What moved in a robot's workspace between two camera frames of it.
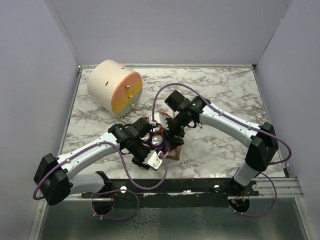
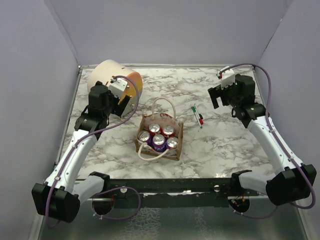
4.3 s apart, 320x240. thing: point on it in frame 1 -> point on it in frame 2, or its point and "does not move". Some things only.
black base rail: [172, 193] does not move
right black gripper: [170, 134] -> [216, 92]
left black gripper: [139, 162] -> [118, 108]
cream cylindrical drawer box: [115, 87] does not move
